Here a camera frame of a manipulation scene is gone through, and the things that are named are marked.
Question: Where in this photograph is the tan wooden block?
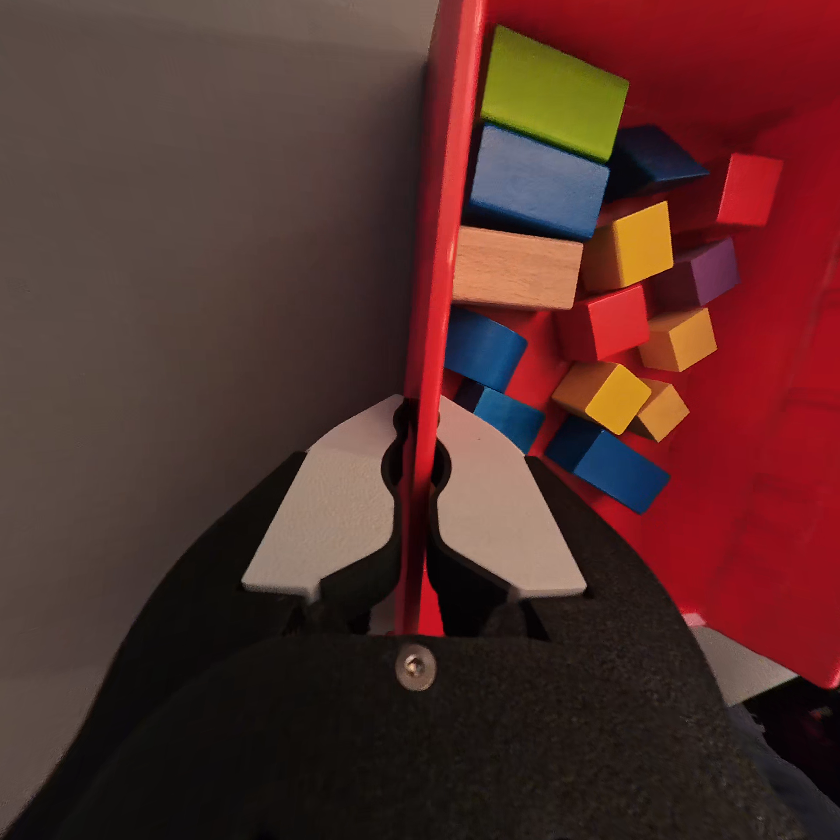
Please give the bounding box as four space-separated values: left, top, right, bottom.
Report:
452 226 585 311

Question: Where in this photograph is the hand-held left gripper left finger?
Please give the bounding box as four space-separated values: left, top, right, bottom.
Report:
241 394 404 636

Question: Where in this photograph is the green wooden block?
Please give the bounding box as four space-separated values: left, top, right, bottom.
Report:
479 25 630 164

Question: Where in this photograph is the red plastic bin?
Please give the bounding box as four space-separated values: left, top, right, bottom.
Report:
392 0 840 690

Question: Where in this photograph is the large yellow wooden block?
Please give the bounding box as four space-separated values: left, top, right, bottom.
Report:
637 306 719 374

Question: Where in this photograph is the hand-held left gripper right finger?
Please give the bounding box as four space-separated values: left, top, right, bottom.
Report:
425 395 589 636

